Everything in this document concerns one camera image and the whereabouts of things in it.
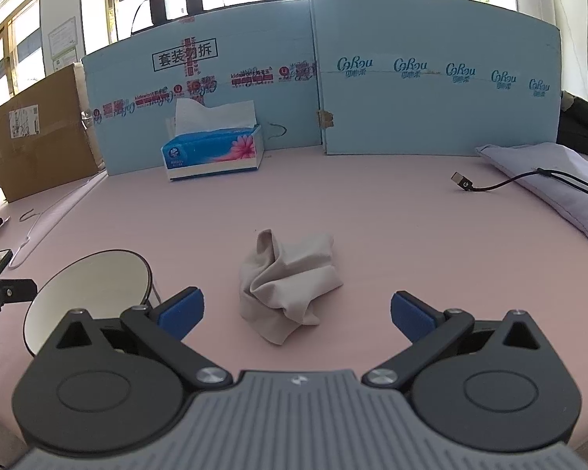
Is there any blue cardboard panel plain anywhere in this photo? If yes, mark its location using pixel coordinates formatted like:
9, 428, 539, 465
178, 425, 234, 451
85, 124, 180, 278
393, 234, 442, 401
310, 0, 562, 156

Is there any dark cloth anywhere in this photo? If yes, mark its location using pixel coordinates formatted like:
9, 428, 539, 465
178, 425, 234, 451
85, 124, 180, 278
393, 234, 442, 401
557, 90, 588, 160

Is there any white cloth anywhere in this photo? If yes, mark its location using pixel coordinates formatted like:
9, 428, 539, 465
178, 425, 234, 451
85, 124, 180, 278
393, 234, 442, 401
238, 228, 344, 347

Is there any lavender pillow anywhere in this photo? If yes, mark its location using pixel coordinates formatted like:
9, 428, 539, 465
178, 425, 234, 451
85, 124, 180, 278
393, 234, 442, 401
475, 142, 588, 249

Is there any blue cardboard panel red print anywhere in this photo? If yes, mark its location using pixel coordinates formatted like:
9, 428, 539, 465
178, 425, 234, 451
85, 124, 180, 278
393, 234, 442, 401
81, 0, 324, 177

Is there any thin white cable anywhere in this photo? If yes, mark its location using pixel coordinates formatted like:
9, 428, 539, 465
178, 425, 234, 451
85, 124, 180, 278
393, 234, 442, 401
9, 171, 109, 268

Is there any white bowl with black rim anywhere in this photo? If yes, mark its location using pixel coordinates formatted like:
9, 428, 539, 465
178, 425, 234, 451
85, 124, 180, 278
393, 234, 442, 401
23, 249, 160, 357

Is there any white wall notice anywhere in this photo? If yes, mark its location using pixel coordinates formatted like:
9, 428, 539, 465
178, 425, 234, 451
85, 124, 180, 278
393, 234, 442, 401
48, 16, 79, 73

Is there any black usb cable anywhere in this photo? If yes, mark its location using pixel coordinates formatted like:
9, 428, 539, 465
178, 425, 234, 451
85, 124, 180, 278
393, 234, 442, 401
452, 169, 588, 202

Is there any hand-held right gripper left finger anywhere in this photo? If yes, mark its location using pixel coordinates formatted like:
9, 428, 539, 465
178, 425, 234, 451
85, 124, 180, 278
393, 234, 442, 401
54, 285, 233, 395

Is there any brown cardboard box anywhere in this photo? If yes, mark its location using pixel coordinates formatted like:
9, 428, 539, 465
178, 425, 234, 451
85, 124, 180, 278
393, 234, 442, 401
0, 63, 101, 204

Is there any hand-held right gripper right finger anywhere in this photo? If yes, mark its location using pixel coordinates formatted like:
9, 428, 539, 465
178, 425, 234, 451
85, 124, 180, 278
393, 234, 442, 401
361, 290, 541, 393

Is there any blue floral tissue box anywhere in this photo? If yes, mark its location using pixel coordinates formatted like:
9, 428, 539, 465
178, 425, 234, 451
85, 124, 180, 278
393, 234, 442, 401
161, 98, 265, 183

